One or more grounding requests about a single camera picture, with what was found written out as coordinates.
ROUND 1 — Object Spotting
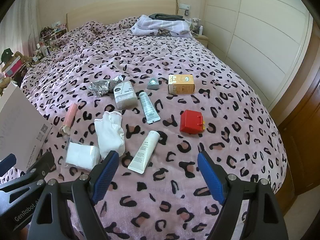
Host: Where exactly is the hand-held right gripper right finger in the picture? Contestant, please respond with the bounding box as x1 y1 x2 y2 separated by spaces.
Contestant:
197 150 289 240

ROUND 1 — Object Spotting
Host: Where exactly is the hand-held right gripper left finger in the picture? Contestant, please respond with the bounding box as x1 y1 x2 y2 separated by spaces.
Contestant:
26 150 119 240

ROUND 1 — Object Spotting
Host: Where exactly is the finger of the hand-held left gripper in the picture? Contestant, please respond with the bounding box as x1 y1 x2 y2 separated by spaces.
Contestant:
24 151 55 180
0 154 17 178

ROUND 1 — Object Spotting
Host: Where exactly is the clear bag of cotton pads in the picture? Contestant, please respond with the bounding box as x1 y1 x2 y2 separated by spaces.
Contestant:
64 137 102 172

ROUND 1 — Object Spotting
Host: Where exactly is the white sock pair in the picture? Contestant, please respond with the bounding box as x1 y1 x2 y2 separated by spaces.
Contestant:
94 111 125 159

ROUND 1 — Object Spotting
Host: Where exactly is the white cardboard box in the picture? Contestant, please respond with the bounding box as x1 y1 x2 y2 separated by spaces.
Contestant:
0 81 53 174

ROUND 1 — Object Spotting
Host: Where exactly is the white cosmetic tube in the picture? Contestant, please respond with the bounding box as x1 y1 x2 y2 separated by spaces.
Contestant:
127 130 160 175

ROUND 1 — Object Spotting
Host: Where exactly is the pink hair roller clip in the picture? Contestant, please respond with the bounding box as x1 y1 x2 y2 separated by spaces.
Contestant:
61 103 78 135

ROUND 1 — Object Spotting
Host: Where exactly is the red plastic box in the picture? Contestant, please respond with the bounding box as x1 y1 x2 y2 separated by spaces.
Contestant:
179 109 207 136

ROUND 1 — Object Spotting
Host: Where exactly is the pale teal tube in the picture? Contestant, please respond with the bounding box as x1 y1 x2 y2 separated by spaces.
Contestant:
139 91 160 125

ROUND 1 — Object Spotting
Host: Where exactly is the clear cotton swab pack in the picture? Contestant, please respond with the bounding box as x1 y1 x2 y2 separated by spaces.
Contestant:
113 81 138 110

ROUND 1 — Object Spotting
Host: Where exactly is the silver foil bag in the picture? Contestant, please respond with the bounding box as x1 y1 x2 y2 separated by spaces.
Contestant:
88 75 123 97

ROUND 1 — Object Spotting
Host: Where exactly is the orange carton box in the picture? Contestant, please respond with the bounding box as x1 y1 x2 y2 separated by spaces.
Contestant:
167 74 195 95

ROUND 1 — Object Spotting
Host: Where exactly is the small grey blue pouch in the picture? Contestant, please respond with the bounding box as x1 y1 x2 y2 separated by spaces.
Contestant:
146 77 160 90

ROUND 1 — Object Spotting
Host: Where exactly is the pink shoebox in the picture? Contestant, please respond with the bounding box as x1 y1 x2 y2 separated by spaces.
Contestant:
2 56 24 77

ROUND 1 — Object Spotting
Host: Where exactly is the brown wooden door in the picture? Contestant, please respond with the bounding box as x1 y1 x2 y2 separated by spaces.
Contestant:
272 67 320 195

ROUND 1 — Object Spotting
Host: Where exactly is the brown plush toy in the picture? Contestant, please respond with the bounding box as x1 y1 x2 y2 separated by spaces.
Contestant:
15 51 33 65

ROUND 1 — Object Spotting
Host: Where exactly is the cluttered shelf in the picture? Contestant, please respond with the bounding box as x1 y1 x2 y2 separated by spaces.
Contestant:
39 21 68 55

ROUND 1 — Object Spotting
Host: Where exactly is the pink leopard print blanket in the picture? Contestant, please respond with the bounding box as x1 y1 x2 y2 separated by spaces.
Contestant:
20 16 288 240

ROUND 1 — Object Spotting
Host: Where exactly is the light wooden nightstand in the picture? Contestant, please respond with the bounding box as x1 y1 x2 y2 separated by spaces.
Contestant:
192 31 209 47

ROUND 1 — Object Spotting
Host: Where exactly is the pale curtain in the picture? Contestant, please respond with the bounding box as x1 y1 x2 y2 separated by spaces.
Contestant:
0 0 43 55

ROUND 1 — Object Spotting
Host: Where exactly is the cream wardrobe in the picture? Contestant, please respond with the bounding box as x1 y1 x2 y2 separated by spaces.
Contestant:
202 0 314 117

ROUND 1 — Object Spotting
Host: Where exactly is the white folded towel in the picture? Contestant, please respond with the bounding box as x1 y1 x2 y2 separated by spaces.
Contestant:
130 14 193 38

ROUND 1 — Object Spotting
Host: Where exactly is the dark grey folded clothing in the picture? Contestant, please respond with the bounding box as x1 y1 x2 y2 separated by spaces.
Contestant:
149 13 184 20

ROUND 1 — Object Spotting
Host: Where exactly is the light wooden headboard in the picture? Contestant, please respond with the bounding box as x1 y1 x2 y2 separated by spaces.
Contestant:
65 0 178 30

